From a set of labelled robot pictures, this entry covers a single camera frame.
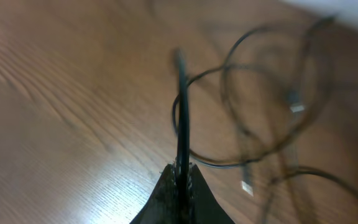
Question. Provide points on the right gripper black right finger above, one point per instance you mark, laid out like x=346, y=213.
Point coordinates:
x=204, y=208

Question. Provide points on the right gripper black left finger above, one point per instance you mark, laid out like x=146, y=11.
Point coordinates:
x=162, y=205

